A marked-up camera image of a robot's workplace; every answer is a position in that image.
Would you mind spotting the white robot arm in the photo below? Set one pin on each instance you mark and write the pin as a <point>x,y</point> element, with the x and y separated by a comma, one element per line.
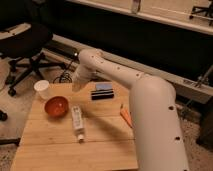
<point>157,132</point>

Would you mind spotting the white gripper end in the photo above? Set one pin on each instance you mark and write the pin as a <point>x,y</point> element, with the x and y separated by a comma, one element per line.
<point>77,86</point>

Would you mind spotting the orange marker pen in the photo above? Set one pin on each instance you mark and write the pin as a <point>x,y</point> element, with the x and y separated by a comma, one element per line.
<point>125,115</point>

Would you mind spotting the white plastic bottle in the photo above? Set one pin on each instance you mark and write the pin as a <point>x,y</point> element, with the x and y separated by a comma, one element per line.
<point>77,122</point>

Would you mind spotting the blue and black sponge block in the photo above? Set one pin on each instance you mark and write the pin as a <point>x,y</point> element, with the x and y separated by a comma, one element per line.
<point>102,91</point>

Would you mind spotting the white paper cup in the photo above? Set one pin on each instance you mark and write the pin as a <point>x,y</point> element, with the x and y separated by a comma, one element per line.
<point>42,88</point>

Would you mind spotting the black office chair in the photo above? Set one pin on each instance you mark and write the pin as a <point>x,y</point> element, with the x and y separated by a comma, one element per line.
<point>22,37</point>

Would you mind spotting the black chair base far right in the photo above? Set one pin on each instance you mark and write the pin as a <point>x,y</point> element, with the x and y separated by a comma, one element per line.
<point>207,12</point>

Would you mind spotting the red ceramic bowl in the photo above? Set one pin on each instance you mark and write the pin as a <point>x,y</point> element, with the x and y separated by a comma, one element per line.
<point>56,106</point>

